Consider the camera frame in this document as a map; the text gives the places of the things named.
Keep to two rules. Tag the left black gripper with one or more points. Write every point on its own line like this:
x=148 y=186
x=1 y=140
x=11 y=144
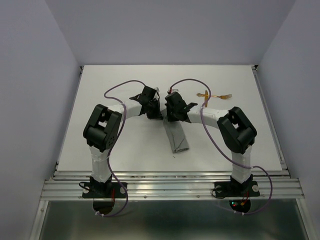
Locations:
x=157 y=115

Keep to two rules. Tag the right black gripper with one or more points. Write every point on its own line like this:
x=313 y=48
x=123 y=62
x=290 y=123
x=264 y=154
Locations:
x=169 y=117

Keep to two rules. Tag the grey cloth napkin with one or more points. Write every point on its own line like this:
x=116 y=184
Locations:
x=176 y=135

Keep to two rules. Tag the gold knife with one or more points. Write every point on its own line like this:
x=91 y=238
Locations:
x=206 y=98

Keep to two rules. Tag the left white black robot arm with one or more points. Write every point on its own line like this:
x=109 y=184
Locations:
x=104 y=128

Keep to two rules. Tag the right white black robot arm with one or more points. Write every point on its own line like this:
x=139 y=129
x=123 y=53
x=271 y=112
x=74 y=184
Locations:
x=236 y=130

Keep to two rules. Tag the gold fork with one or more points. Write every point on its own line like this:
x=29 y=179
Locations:
x=223 y=97

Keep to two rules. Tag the aluminium front rail frame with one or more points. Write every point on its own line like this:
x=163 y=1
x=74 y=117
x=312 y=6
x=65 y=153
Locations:
x=171 y=185

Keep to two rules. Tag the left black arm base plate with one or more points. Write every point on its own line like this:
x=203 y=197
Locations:
x=113 y=190

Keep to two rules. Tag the aluminium right side rail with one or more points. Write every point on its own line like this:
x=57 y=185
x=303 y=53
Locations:
x=270 y=122

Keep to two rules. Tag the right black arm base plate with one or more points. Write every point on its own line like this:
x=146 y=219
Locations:
x=228 y=189

